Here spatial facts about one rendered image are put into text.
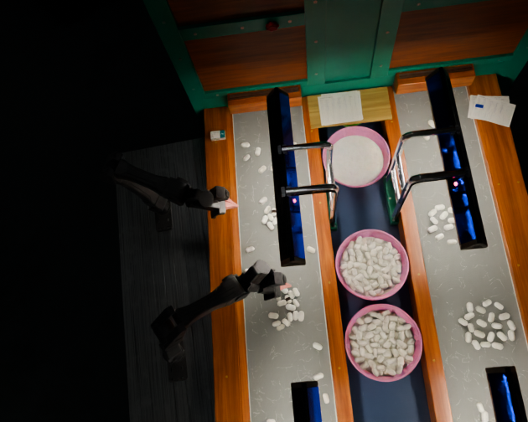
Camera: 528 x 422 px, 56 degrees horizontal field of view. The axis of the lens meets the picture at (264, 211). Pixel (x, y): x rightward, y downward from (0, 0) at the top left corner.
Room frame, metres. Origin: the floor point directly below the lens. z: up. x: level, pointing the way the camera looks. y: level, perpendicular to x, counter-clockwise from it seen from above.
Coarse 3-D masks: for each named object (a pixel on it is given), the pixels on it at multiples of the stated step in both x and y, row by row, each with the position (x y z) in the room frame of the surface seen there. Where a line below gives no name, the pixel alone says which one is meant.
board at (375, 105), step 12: (312, 96) 1.05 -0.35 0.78; (360, 96) 0.98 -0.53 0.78; (372, 96) 0.96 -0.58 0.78; (384, 96) 0.94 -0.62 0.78; (312, 108) 1.00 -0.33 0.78; (372, 108) 0.91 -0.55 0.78; (384, 108) 0.89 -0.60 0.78; (312, 120) 0.95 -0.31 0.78; (372, 120) 0.86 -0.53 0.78; (384, 120) 0.85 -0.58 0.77
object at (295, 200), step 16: (272, 96) 0.92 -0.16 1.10; (288, 96) 0.92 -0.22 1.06; (272, 112) 0.86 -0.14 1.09; (288, 112) 0.85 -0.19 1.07; (272, 128) 0.81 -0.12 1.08; (288, 128) 0.79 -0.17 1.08; (272, 144) 0.75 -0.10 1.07; (288, 144) 0.73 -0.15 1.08; (272, 160) 0.70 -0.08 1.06; (288, 160) 0.67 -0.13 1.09; (288, 176) 0.61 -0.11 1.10; (288, 208) 0.50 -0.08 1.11; (288, 224) 0.45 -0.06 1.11; (288, 240) 0.40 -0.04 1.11; (288, 256) 0.36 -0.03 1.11; (304, 256) 0.35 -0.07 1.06
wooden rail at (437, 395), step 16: (384, 128) 0.83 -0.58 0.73; (400, 192) 0.54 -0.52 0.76; (400, 224) 0.43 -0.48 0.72; (416, 224) 0.40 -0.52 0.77; (416, 240) 0.34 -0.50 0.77; (416, 256) 0.28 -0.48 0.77; (416, 272) 0.23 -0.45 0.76; (416, 288) 0.18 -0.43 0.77; (416, 304) 0.12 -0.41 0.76; (416, 320) 0.07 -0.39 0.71; (432, 320) 0.05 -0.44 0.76; (432, 336) 0.00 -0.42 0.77; (432, 352) -0.05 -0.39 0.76; (432, 368) -0.10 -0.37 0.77; (432, 384) -0.14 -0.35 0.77; (432, 400) -0.19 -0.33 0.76; (448, 400) -0.21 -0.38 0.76; (432, 416) -0.24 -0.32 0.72; (448, 416) -0.25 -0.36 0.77
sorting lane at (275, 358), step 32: (256, 128) 1.01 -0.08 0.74; (256, 160) 0.87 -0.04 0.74; (256, 192) 0.74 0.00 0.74; (256, 224) 0.61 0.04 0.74; (256, 256) 0.49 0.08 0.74; (288, 288) 0.33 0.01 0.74; (320, 288) 0.29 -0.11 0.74; (256, 320) 0.26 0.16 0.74; (320, 320) 0.18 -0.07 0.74; (256, 352) 0.15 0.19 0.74; (288, 352) 0.11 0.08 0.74; (320, 352) 0.08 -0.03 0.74; (256, 384) 0.04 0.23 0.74; (288, 384) 0.01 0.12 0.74; (320, 384) -0.03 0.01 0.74; (256, 416) -0.06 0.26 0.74; (288, 416) -0.09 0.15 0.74
